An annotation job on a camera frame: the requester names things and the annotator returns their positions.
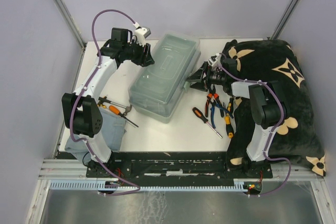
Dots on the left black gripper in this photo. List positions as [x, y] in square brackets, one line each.
[145, 60]

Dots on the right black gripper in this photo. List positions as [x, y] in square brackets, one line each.
[205, 68]

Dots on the green plastic tool box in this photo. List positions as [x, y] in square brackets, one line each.
[157, 89]

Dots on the black handled claw hammer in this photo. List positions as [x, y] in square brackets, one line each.
[127, 109]

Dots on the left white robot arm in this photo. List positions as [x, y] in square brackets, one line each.
[81, 113]

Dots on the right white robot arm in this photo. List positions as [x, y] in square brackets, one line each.
[267, 101]

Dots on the orange black pliers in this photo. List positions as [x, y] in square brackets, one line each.
[212, 98]

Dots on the orange black nut driver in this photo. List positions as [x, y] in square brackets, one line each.
[201, 116]

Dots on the small yellow black screwdriver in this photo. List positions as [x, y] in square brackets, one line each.
[230, 106]

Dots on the folded blue denim cloth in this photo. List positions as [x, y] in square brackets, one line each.
[113, 129]

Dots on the black floral blanket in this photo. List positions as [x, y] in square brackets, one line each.
[274, 60]

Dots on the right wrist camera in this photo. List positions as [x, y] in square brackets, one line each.
[214, 60]

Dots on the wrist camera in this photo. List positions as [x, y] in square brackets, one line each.
[214, 60]
[141, 33]

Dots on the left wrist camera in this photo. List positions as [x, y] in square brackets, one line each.
[141, 33]

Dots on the blue handled pliers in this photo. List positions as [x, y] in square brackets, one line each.
[222, 110]

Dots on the orange handled screwdriver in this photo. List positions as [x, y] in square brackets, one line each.
[116, 111]

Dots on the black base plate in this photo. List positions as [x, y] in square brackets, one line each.
[174, 169]

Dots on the right aluminium frame post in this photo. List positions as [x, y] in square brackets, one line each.
[289, 10]

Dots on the aluminium frame post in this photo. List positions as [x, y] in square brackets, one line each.
[289, 10]
[61, 6]

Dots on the left aluminium frame post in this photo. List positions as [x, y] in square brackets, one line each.
[61, 6]

